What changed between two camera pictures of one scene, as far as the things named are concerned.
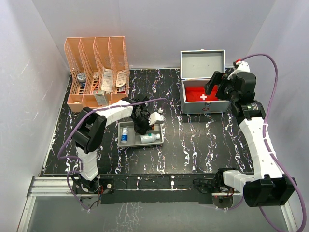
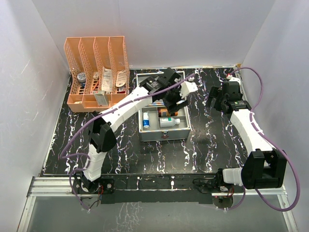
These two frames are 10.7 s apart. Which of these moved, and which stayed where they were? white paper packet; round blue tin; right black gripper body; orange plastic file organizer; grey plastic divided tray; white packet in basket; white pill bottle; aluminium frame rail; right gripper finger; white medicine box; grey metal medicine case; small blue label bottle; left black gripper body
Moved: right black gripper body; grey metal medicine case; small blue label bottle; left black gripper body; white pill bottle; right gripper finger; grey plastic divided tray
Stayed: orange plastic file organizer; white paper packet; white medicine box; aluminium frame rail; white packet in basket; round blue tin
